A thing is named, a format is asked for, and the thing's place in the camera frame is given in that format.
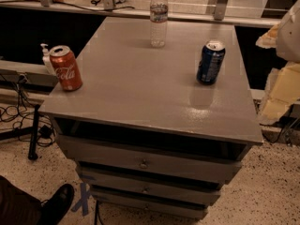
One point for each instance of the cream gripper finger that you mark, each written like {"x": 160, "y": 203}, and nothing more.
{"x": 269, "y": 39}
{"x": 282, "y": 89}

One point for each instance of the red coke can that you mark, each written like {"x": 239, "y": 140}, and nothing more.
{"x": 65, "y": 66}

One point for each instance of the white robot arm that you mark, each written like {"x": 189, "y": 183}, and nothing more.
{"x": 288, "y": 40}

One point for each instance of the blue soda can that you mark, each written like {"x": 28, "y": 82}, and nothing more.
{"x": 213, "y": 53}

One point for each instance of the metal railing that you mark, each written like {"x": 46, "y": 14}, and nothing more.
{"x": 237, "y": 12}

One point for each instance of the clear plastic water bottle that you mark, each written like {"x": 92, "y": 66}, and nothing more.
{"x": 158, "y": 19}

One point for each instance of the middle grey drawer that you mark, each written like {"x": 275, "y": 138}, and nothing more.
{"x": 182, "y": 194}

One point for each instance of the grey drawer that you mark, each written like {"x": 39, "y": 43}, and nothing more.
{"x": 150, "y": 203}
{"x": 182, "y": 194}
{"x": 148, "y": 161}

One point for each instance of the grey drawer cabinet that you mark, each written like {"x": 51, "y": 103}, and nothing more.
{"x": 148, "y": 98}

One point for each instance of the bottom grey drawer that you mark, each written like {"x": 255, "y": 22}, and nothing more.
{"x": 150, "y": 203}

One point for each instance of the top grey drawer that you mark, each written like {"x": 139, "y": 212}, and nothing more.
{"x": 148, "y": 161}

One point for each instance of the white pump dispenser bottle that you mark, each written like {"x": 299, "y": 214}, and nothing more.
{"x": 46, "y": 58}

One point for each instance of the blue tape cross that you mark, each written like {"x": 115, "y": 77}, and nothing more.
{"x": 82, "y": 203}

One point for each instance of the black power adapter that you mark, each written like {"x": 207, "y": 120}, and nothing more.
{"x": 45, "y": 132}

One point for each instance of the black stand leg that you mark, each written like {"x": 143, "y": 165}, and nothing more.
{"x": 33, "y": 131}

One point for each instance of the black shoe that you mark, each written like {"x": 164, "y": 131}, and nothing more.
{"x": 57, "y": 206}

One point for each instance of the dark trouser leg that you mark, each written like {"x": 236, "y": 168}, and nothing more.
{"x": 16, "y": 206}

